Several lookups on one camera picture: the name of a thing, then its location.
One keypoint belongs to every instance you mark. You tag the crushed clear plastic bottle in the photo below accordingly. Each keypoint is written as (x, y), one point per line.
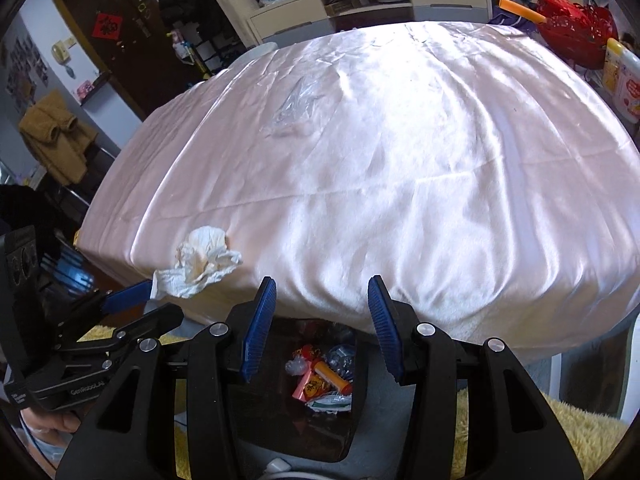
(342, 357)

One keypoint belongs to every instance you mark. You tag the white plastic stool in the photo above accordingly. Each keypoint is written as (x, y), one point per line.
(255, 55)

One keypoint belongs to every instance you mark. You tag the black trash bin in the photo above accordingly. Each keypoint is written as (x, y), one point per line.
(280, 432)

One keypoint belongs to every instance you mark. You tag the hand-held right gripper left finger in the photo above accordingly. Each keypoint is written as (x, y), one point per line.
(257, 322)

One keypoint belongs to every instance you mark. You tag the orange stick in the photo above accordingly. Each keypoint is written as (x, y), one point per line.
(520, 9)

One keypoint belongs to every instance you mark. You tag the red orange snack wrapper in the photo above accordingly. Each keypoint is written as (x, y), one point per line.
(307, 385)

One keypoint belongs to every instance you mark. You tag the pink satin tablecloth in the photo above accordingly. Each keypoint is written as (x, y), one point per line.
(400, 160)

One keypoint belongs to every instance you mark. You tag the wall photo collage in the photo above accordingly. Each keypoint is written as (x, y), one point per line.
(25, 70)

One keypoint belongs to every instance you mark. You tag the dark brown door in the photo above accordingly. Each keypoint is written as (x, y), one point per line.
(125, 65)

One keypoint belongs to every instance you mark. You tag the red paper door decoration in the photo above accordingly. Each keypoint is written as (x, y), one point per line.
(107, 28)

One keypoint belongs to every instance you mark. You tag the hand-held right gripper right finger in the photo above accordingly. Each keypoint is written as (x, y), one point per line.
(385, 332)

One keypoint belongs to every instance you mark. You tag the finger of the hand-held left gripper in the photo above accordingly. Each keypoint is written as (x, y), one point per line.
(145, 324)
(125, 297)

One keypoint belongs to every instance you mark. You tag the black shoe rack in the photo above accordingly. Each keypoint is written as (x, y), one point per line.
(205, 55)

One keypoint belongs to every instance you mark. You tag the person's left hand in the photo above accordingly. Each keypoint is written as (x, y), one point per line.
(50, 419)

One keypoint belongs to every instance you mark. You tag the person's left forearm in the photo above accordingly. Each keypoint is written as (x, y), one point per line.
(42, 447)

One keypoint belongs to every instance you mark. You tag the red plastic basket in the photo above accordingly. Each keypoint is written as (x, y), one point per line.
(575, 30)

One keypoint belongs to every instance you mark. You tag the yellow fluffy blanket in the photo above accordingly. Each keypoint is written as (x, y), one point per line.
(575, 440)

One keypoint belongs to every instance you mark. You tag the clear plastic wrap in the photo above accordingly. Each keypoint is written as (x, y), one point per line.
(300, 105)

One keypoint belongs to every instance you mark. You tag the yellow wall intercom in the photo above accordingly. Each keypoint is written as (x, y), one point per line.
(61, 52)

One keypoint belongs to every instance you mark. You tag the white canister yellow lid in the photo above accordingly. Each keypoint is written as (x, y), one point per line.
(622, 85)

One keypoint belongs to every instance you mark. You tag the orange candy tube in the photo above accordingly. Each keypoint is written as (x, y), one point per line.
(332, 379)

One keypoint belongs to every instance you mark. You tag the white tissue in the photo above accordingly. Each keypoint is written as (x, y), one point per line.
(200, 260)

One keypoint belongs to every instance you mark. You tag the brown fleece coat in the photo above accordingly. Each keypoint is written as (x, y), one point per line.
(55, 135)

